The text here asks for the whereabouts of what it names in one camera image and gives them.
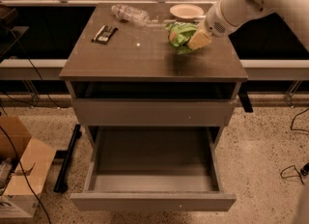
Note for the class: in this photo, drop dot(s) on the grey drawer cabinet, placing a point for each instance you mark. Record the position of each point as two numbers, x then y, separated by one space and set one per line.
139 64

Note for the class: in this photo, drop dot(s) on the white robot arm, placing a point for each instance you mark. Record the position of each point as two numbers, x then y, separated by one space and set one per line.
226 16

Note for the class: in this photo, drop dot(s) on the black snack bar wrapper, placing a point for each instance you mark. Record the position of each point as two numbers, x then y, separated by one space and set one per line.
104 34

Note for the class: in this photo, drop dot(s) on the black metal bar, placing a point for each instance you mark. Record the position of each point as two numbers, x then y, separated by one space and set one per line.
61 185

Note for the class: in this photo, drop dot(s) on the clear plastic water bottle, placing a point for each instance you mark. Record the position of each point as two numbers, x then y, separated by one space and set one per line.
131 14

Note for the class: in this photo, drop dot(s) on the open grey middle drawer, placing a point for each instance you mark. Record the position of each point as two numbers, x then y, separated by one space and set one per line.
153 169

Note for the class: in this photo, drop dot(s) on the white bowl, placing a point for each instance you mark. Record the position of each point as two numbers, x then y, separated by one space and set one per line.
186 11

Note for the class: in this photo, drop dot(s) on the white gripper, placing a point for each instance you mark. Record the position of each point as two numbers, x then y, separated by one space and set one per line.
213 22

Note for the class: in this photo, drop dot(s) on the green rice chip bag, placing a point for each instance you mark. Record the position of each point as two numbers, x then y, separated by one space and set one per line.
179 34

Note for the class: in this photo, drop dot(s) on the cardboard box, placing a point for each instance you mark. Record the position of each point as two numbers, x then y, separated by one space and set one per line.
31 161

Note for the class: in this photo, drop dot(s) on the closed grey upper drawer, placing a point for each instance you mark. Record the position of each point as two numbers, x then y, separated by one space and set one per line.
98 112

